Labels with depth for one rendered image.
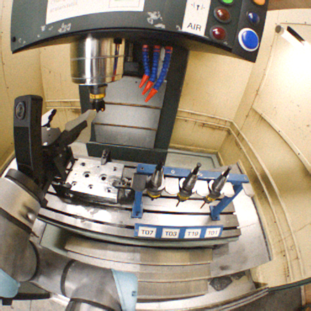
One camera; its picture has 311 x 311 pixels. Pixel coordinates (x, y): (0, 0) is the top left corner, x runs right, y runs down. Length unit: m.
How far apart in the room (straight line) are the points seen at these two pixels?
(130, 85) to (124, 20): 0.69
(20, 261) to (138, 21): 0.33
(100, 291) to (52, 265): 0.08
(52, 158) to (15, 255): 0.15
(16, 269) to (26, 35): 0.35
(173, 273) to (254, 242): 0.56
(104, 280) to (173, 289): 0.70
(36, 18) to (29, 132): 0.20
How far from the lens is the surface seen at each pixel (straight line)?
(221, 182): 0.50
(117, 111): 0.97
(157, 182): 0.45
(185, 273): 0.91
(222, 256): 1.03
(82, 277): 0.24
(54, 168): 0.26
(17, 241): 0.21
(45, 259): 0.27
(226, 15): 0.23
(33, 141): 0.21
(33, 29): 0.31
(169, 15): 0.22
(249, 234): 1.10
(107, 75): 0.38
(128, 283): 0.23
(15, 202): 0.20
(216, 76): 1.35
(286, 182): 1.00
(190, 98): 1.34
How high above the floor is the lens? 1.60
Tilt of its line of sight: 42 degrees down
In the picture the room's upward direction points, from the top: 10 degrees clockwise
